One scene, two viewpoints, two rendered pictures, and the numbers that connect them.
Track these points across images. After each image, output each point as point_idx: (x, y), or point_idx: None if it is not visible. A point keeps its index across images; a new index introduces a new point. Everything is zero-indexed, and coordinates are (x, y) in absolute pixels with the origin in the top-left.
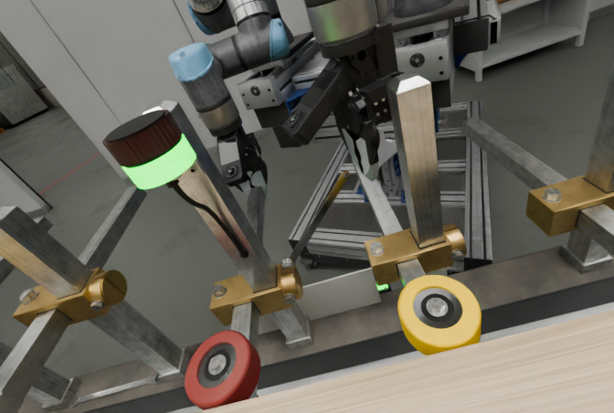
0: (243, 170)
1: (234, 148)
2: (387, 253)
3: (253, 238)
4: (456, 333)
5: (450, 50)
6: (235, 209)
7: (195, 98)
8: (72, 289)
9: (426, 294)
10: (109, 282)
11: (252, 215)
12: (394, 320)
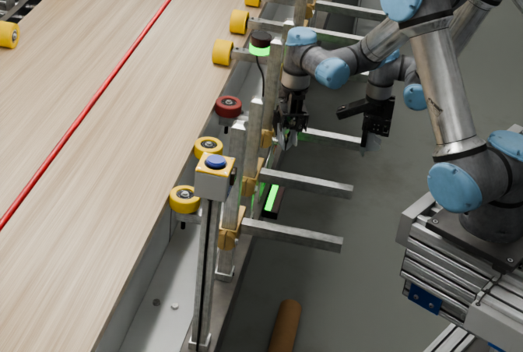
0: (341, 113)
1: (356, 105)
2: None
3: (269, 104)
4: (198, 142)
5: (440, 255)
6: (270, 87)
7: None
8: None
9: (215, 145)
10: (281, 70)
11: (328, 134)
12: None
